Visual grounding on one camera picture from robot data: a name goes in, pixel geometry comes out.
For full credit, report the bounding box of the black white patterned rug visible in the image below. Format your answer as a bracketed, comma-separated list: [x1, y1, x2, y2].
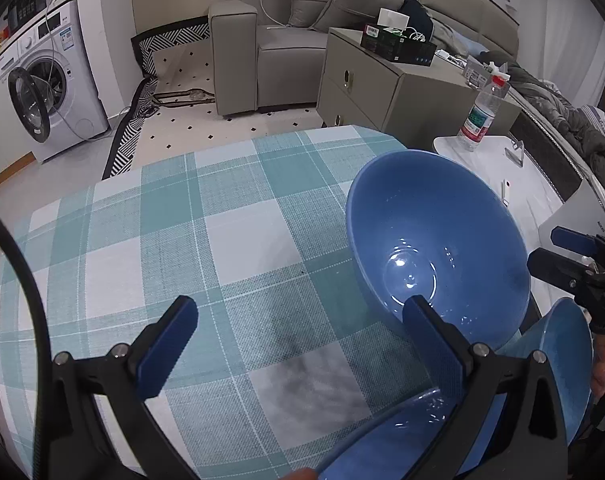
[101, 17, 333, 181]

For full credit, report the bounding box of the white flat box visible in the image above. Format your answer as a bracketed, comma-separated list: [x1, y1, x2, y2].
[537, 179, 605, 256]

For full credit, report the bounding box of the dark blue garment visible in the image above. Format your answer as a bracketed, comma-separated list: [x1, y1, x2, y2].
[399, 0, 435, 41]

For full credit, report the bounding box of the person's right hand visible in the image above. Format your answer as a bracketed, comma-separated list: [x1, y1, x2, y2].
[591, 332, 605, 398]

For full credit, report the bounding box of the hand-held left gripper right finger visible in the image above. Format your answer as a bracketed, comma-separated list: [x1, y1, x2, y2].
[402, 294, 569, 480]

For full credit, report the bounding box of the black electronics box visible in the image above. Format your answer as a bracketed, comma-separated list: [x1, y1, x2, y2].
[359, 24, 438, 68]

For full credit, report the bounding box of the teal plaid tablecloth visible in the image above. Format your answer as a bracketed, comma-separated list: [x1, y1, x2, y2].
[0, 125, 488, 480]

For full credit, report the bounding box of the dark grey blanket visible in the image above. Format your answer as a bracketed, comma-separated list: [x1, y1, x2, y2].
[507, 60, 605, 181]

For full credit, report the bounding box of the white marble coffee table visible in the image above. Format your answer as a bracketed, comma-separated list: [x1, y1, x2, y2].
[433, 135, 583, 241]

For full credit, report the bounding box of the grey sofa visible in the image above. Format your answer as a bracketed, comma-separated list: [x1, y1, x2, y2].
[208, 0, 520, 117]

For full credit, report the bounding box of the metal phone stand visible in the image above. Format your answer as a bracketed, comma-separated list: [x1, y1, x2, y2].
[505, 137, 525, 167]

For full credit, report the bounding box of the grey bedside cabinet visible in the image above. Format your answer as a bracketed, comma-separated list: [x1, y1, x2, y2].
[316, 26, 520, 148]

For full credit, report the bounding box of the black bed frame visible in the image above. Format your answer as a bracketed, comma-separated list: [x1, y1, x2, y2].
[507, 107, 585, 198]

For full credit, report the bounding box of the brown hanger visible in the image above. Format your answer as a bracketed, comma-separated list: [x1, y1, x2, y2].
[152, 88, 216, 109]

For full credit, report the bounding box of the plastic water bottle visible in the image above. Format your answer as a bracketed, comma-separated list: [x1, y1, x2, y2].
[457, 74, 510, 153]

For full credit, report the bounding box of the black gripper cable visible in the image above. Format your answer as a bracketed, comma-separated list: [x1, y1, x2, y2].
[0, 201, 53, 480]

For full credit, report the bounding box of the white washing machine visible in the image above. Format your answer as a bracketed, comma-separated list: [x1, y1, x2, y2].
[0, 0, 109, 163]

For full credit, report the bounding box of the striped grey cloth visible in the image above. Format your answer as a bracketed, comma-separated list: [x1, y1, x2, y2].
[579, 104, 605, 143]

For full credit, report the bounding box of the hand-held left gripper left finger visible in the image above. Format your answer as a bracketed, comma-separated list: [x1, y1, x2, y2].
[46, 295, 203, 480]

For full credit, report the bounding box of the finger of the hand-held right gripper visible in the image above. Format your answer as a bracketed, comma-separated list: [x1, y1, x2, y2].
[551, 226, 605, 261]
[527, 247, 600, 293]

